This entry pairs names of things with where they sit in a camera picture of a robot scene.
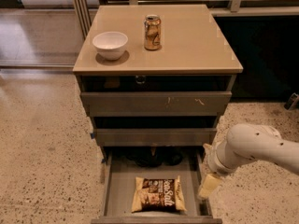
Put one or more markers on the brown sea salt chip bag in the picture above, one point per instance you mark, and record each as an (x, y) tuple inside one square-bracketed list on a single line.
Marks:
[(158, 195)]

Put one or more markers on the blue tape piece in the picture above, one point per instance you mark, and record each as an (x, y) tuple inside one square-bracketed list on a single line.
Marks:
[(92, 135)]

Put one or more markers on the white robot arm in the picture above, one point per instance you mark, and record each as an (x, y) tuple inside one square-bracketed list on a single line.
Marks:
[(244, 144)]

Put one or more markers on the grey open bottom drawer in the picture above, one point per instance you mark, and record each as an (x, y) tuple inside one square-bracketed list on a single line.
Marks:
[(119, 192)]

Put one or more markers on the white ceramic bowl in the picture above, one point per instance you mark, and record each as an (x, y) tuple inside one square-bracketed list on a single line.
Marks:
[(110, 45)]

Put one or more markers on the gold soda can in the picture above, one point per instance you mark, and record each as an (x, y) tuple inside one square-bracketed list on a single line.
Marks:
[(152, 29)]

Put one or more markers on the grey middle drawer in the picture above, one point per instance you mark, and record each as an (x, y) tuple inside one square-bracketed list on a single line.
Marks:
[(154, 137)]

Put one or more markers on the grey top drawer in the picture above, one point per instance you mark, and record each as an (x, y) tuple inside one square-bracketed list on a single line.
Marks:
[(155, 103)]

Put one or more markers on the dark object on floor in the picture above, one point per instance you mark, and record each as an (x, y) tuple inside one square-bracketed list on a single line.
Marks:
[(292, 102)]

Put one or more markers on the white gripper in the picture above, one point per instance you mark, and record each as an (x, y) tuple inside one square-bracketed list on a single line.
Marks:
[(212, 160)]

